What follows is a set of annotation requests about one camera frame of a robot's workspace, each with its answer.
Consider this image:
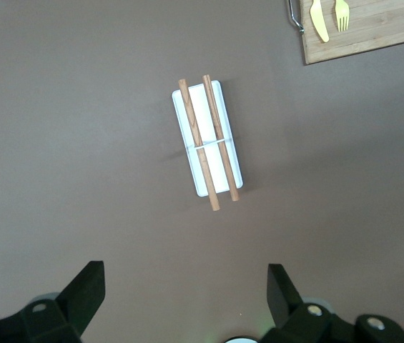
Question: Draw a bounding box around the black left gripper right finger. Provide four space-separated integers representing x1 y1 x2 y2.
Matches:
262 263 404 343

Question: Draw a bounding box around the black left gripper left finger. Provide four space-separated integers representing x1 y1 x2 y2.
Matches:
0 260 107 343

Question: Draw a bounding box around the wooden rod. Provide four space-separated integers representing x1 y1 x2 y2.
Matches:
202 74 240 202
177 79 221 212

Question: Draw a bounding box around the white rectangular rack tray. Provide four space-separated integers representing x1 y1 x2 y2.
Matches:
171 79 245 198

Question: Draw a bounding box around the bamboo cutting board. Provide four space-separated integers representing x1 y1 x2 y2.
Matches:
298 0 404 66

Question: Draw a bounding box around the yellow plastic knife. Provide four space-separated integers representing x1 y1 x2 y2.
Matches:
309 0 330 44

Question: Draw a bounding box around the yellow plastic fork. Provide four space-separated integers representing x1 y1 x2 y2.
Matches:
334 0 351 33

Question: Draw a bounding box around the metal cutting board handle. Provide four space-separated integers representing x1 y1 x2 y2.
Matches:
286 0 305 35

